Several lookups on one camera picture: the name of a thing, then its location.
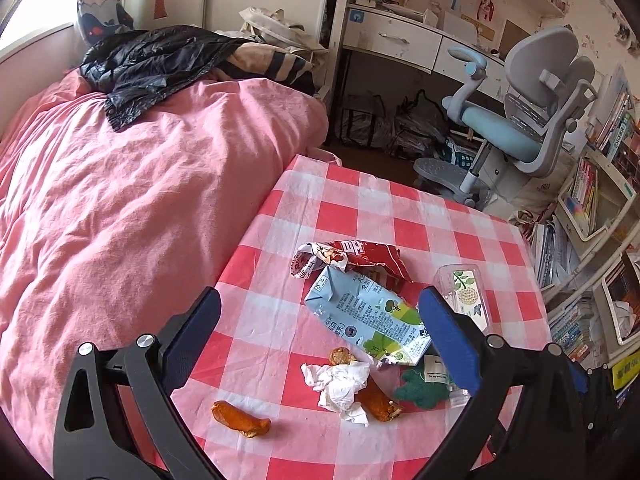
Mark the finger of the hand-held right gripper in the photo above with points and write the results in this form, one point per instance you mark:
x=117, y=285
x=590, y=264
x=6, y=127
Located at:
x=579, y=377

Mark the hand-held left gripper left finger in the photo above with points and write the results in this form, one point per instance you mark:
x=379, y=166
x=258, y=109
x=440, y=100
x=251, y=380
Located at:
x=192, y=335

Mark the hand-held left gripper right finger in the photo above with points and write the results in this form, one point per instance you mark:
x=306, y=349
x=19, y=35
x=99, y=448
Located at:
x=447, y=340

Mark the green knitted toy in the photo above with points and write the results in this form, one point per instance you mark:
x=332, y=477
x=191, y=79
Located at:
x=417, y=387

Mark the stack of books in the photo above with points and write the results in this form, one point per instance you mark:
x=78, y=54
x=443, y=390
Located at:
x=575, y=327

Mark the clear plastic box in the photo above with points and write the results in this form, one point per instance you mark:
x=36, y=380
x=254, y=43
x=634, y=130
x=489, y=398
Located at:
x=465, y=290

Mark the long orange peel piece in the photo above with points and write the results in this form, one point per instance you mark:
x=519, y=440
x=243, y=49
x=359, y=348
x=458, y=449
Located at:
x=380, y=402

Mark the flattened blue milk carton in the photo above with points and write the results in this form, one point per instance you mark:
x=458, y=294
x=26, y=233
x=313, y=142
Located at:
x=360, y=310

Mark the short orange peel piece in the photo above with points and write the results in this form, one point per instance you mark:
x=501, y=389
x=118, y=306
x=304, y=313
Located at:
x=240, y=419

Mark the small brown food scrap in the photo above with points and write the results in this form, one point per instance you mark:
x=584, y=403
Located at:
x=340, y=355

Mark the red snack wrapper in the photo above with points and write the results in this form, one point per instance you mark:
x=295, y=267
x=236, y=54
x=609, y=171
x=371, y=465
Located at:
x=370, y=255

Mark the large crumpled white tissue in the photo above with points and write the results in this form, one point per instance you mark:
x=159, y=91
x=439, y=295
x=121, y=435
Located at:
x=340, y=385

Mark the red white checkered tablecloth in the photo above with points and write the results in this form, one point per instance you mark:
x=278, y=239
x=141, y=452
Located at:
x=410, y=220

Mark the pink bed blanket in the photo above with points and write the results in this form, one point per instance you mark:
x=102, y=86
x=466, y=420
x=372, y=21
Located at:
x=125, y=210

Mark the white bookshelf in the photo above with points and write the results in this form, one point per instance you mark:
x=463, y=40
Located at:
x=600, y=200

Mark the beige printed tote bag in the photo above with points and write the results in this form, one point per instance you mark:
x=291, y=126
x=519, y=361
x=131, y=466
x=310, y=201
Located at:
x=545, y=187

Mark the grey blue desk chair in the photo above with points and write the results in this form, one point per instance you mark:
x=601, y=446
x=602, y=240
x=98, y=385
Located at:
x=500, y=132

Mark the clear plastic bag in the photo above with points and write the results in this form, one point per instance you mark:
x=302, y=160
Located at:
x=417, y=127

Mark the woven shopping bag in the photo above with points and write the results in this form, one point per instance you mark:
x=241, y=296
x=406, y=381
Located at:
x=362, y=127

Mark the shiny black jacket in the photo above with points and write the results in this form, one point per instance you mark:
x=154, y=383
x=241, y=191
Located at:
x=150, y=60

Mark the beige navy striped pillow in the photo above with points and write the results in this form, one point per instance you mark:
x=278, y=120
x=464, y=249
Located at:
x=270, y=62

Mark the white desk with shelves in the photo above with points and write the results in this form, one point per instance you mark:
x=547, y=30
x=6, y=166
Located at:
x=395, y=35

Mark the window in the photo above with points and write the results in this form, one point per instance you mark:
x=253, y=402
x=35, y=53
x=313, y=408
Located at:
x=35, y=5

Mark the cartoon wall sticker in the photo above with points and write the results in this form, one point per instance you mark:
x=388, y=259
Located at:
x=485, y=5

